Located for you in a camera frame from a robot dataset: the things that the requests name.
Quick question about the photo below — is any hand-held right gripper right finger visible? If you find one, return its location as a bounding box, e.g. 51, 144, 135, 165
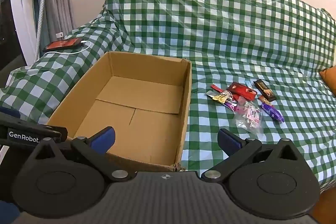
201, 128, 302, 184

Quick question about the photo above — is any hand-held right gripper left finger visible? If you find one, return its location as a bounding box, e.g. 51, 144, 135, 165
31, 126, 137, 184

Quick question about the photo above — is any clear bag of pink candy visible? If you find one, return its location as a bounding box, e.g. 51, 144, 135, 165
235, 101, 264, 133

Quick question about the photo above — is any yellow candy packet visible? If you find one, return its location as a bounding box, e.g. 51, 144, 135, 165
213, 91, 234, 104

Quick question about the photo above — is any brown cardboard box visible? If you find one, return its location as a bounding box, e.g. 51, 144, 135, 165
46, 51, 193, 172

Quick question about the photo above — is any red drink pouch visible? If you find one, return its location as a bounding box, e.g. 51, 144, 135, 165
226, 82, 258, 101

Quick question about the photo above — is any dark chocolate bar packet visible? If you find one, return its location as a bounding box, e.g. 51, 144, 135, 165
253, 80, 277, 102

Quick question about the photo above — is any pink stick packet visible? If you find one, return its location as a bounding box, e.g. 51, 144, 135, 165
224, 99, 238, 111

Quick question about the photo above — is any purple snack packet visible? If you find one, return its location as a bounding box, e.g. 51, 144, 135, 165
260, 103, 285, 123

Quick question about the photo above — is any black smartphone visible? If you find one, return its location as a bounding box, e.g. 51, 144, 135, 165
43, 38, 83, 53

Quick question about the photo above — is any green checked blanket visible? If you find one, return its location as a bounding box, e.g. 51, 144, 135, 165
0, 0, 336, 188

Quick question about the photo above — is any white door panel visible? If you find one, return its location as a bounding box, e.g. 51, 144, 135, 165
9, 0, 40, 67

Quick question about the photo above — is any orange cushion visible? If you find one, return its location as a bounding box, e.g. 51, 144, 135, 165
319, 66, 336, 97

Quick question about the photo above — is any white charging cable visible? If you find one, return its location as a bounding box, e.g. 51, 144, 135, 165
43, 41, 92, 56

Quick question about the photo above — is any striped steamer hose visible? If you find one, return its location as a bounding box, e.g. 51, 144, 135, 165
35, 0, 47, 62

